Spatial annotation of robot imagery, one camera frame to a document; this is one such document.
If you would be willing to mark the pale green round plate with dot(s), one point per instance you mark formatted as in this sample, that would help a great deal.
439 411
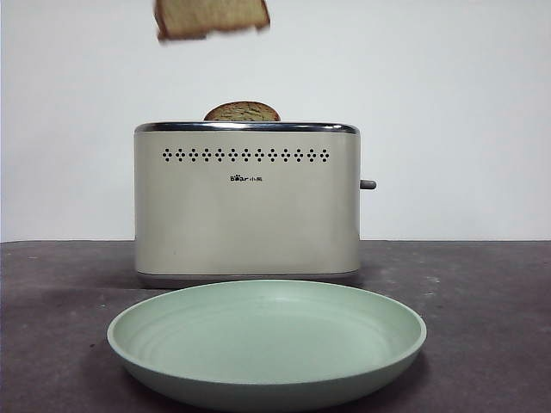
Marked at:
267 344

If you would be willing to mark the large toasted bread slice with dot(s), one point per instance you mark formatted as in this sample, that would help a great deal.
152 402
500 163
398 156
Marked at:
211 17

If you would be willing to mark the cream two-slot toaster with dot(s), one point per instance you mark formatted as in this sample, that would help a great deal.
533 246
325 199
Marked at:
245 223

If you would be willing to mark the grey toaster lever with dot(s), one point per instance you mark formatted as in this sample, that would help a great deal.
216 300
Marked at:
368 185

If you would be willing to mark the small dark bread slice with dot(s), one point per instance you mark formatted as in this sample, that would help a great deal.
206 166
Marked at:
242 112

